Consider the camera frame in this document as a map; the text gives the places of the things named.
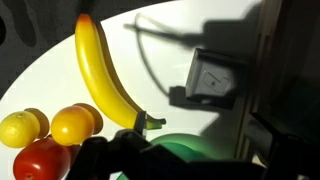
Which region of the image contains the yellow lemon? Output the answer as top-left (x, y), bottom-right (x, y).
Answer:
top-left (0, 111), bottom-right (41, 149)

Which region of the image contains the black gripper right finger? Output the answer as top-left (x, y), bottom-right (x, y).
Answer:
top-left (248, 112), bottom-right (280, 161)

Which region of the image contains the green plastic bowl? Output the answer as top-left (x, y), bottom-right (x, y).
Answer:
top-left (114, 132), bottom-right (235, 180)

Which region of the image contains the red tomato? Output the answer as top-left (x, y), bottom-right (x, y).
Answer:
top-left (13, 137), bottom-right (73, 180)

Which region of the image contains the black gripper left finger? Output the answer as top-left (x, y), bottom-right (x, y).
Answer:
top-left (133, 110), bottom-right (148, 137)

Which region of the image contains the yellow banana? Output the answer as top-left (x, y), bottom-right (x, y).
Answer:
top-left (74, 13), bottom-right (167, 132)

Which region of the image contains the yellow-orange round fruit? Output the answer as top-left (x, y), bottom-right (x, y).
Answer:
top-left (50, 105), bottom-right (96, 147)

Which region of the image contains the wooden tray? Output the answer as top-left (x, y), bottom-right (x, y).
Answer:
top-left (233, 0), bottom-right (320, 161)

